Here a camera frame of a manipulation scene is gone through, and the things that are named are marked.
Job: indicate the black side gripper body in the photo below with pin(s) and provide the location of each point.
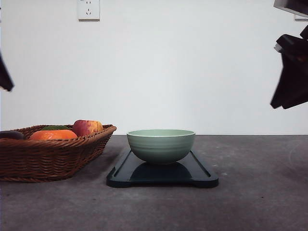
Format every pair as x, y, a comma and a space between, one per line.
294, 52

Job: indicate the white wall socket right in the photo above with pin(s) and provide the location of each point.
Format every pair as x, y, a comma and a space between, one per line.
300, 18

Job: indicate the brown wicker basket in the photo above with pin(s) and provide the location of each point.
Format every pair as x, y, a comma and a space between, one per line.
52, 154

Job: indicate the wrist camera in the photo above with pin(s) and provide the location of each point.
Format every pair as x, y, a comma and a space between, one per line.
299, 7

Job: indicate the dark purple eggplant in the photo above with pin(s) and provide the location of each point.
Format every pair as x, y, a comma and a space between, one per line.
12, 135

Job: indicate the light green bowl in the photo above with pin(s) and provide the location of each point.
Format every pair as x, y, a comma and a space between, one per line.
160, 146

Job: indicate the white wall socket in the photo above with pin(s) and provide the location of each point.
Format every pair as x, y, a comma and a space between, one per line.
300, 18
88, 11

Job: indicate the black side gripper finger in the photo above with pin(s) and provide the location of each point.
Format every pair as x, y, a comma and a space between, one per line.
6, 82
293, 85

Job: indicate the dark rectangular tray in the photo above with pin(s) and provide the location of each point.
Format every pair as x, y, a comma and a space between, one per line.
192, 171

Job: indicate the white wall socket left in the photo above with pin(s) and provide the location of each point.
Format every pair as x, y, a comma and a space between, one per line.
88, 11

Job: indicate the orange tangerine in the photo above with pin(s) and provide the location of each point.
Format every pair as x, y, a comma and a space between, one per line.
54, 134

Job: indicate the dark green avocado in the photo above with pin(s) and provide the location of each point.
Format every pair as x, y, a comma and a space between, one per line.
56, 127

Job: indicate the red yellow apple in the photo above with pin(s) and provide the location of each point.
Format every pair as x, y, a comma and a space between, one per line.
85, 127

